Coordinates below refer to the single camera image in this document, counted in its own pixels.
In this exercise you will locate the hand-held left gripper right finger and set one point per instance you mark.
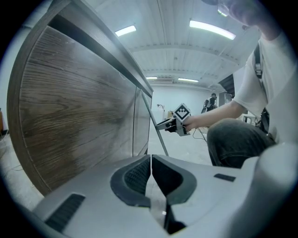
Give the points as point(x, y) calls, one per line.
point(214, 193)

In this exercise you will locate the person's right forearm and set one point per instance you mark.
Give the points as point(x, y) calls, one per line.
point(214, 114)

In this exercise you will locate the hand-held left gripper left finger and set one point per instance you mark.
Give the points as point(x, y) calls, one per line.
point(97, 197)

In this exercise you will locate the ceiling light panel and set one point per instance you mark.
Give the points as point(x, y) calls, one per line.
point(125, 30)
point(211, 29)
point(151, 78)
point(188, 80)

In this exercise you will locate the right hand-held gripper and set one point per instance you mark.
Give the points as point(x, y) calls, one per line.
point(181, 112)

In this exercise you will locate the person's dark trousers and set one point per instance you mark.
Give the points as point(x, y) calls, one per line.
point(232, 139)

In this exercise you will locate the white square bathtub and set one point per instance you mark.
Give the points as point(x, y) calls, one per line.
point(162, 114)

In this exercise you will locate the dark wooden vanity cabinet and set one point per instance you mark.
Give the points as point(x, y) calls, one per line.
point(69, 104)

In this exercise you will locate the person's head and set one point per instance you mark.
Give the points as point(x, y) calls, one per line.
point(256, 16)

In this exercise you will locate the person's white shirt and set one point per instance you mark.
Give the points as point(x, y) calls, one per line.
point(279, 81)

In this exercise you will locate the black waist pack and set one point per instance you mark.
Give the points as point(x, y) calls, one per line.
point(264, 120)

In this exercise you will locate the cardboard box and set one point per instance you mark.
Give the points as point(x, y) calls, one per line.
point(170, 115)

